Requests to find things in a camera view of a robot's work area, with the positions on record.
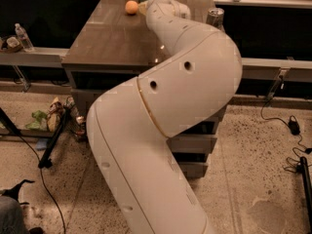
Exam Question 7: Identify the brown tray with items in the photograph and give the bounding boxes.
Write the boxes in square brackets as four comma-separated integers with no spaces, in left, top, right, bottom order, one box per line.
[0,36,22,54]

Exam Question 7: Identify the black clamp lower left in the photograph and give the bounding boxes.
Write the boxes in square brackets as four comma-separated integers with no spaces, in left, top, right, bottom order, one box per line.
[2,179,34,205]

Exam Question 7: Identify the green crumpled bag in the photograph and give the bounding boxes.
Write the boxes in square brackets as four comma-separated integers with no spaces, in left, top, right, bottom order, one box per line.
[25,110,47,131]

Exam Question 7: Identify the black tripod leg left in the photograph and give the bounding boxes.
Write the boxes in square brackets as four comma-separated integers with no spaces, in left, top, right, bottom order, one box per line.
[38,109,70,169]

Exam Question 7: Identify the black power adapter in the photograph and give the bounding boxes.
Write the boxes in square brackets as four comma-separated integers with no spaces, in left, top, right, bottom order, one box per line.
[289,115,300,136]

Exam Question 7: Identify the silver drink can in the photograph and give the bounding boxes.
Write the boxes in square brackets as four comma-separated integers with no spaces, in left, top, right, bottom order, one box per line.
[207,8,224,29]

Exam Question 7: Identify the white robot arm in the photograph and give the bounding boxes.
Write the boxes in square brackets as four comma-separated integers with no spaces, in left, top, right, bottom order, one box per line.
[87,0,243,234]

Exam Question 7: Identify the snack bag pile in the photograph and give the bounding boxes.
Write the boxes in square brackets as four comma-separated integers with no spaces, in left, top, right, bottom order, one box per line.
[47,97,64,132]

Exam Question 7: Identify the clear plastic water bottle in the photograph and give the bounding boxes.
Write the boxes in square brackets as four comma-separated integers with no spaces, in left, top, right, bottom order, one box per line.
[15,23,34,52]

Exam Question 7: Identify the orange fruit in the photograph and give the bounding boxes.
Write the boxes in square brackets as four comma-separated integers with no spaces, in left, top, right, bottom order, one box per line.
[125,1,138,15]

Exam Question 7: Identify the black floor cable left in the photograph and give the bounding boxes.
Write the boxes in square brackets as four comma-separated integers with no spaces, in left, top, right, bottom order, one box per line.
[18,135,67,234]

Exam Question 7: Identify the grey three-drawer cabinet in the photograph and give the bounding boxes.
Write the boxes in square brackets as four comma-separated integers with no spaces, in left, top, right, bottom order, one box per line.
[61,0,240,179]

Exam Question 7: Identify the black stand right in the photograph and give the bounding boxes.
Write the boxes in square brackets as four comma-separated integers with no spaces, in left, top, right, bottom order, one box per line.
[299,156,312,212]

